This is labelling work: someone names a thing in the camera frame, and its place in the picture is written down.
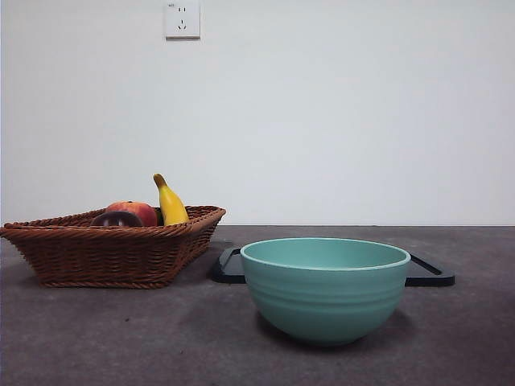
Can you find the teal ribbed bowl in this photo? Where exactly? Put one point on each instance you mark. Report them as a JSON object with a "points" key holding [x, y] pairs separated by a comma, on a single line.
{"points": [[326, 305]]}

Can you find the dark purple plum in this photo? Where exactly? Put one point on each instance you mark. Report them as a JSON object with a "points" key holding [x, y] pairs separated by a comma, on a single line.
{"points": [[116, 220]]}

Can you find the yellow banana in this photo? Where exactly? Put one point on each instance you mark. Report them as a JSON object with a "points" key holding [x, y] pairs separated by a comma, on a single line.
{"points": [[172, 205]]}

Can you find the dark green avocado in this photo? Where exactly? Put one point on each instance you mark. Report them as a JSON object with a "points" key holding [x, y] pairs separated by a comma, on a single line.
{"points": [[159, 218]]}

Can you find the red yellow apple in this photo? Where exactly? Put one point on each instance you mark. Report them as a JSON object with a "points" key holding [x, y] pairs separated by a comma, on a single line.
{"points": [[141, 212]]}

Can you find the brown wicker basket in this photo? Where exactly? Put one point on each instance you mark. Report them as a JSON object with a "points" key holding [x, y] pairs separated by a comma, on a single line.
{"points": [[108, 257]]}

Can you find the black rectangular tray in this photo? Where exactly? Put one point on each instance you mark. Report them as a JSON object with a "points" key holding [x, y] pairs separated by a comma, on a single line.
{"points": [[432, 278]]}

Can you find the white wall socket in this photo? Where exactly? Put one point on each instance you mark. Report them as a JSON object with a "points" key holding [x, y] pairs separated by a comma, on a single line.
{"points": [[182, 20]]}

